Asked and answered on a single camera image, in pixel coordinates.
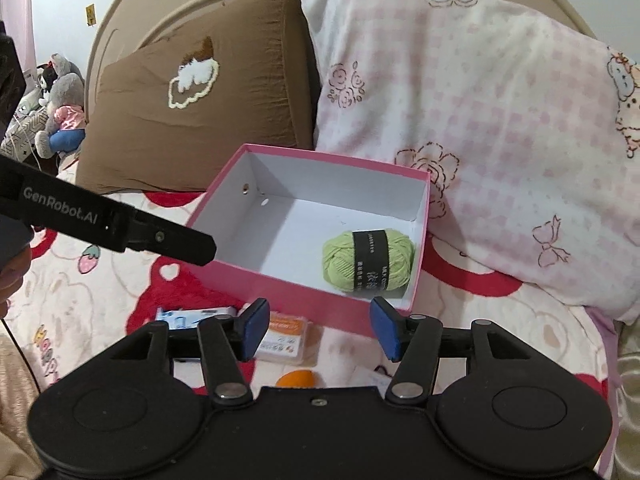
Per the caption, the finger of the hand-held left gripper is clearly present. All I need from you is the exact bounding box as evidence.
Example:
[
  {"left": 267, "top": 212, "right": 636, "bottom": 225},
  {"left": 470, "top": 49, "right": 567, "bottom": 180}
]
[{"left": 125, "top": 207, "right": 217, "bottom": 267}]

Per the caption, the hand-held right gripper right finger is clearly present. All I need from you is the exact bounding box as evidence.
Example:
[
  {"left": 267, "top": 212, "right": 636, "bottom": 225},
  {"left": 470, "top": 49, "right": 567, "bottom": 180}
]
[{"left": 369, "top": 296, "right": 536, "bottom": 407}]

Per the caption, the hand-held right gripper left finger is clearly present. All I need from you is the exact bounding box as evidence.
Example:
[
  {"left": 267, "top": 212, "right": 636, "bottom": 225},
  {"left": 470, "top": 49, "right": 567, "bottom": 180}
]
[{"left": 107, "top": 298, "right": 271, "bottom": 407}]

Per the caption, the pink cardboard box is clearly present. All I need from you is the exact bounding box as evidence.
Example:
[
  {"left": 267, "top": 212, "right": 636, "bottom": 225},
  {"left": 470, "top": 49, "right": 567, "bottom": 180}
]
[{"left": 185, "top": 143, "right": 432, "bottom": 336}]

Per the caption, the blue and white packet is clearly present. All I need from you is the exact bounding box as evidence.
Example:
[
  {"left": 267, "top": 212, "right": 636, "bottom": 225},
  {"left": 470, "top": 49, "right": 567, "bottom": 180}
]
[{"left": 155, "top": 305, "right": 240, "bottom": 333}]

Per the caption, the orange egg toy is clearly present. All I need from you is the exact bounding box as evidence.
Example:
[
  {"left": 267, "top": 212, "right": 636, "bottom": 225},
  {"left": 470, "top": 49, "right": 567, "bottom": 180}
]
[{"left": 276, "top": 370, "right": 319, "bottom": 388}]

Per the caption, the person's left hand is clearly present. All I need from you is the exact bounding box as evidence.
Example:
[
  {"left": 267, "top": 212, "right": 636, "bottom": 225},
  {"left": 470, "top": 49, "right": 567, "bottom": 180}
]
[{"left": 0, "top": 252, "right": 32, "bottom": 317}]

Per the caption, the patterned cloth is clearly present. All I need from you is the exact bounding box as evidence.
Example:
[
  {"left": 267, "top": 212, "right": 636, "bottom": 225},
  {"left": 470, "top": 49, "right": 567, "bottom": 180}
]
[{"left": 0, "top": 87, "right": 51, "bottom": 161}]

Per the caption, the green yarn ball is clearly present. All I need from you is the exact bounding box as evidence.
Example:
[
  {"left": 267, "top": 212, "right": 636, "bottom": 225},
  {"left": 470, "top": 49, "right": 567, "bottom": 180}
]
[{"left": 321, "top": 228, "right": 417, "bottom": 293}]

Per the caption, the red bear printed blanket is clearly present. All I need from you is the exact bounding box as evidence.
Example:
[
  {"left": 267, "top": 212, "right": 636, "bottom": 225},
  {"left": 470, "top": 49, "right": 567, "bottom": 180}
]
[{"left": 0, "top": 165, "right": 621, "bottom": 411}]

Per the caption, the grey plush toy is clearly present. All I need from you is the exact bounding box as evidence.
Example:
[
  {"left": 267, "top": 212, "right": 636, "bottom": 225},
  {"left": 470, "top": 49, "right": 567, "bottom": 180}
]
[{"left": 34, "top": 52, "right": 87, "bottom": 158}]

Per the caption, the brown pillow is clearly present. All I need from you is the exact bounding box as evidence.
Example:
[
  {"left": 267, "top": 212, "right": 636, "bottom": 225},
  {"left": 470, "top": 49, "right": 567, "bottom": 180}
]
[{"left": 75, "top": 0, "right": 318, "bottom": 196}]

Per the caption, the black and white plush toy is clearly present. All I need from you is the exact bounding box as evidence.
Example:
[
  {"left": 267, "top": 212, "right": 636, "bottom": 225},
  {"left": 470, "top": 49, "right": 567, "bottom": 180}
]
[{"left": 35, "top": 62, "right": 57, "bottom": 107}]

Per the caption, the dark panel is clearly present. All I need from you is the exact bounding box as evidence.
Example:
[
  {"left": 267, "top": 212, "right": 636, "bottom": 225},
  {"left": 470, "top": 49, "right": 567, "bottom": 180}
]
[{"left": 0, "top": 20, "right": 27, "bottom": 136}]

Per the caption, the beige cloth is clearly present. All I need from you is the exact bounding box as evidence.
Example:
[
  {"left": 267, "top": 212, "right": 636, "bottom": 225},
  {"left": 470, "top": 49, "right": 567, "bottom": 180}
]
[{"left": 0, "top": 332, "right": 61, "bottom": 480}]

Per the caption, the pink bed sheet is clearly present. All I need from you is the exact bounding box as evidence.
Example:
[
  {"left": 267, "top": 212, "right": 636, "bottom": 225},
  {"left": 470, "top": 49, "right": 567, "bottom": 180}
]
[{"left": 587, "top": 307, "right": 623, "bottom": 480}]

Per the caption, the pink checked pillow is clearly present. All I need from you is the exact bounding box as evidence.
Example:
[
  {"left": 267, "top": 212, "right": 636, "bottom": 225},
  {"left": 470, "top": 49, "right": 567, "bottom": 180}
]
[{"left": 298, "top": 0, "right": 640, "bottom": 326}]

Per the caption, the gold curtain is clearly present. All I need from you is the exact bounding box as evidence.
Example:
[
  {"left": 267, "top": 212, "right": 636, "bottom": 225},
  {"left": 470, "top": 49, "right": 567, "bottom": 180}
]
[{"left": 612, "top": 320, "right": 640, "bottom": 480}]

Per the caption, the black cable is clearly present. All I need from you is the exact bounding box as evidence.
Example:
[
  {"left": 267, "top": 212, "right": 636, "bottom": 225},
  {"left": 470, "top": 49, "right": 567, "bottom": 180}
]
[{"left": 0, "top": 317, "right": 43, "bottom": 396}]

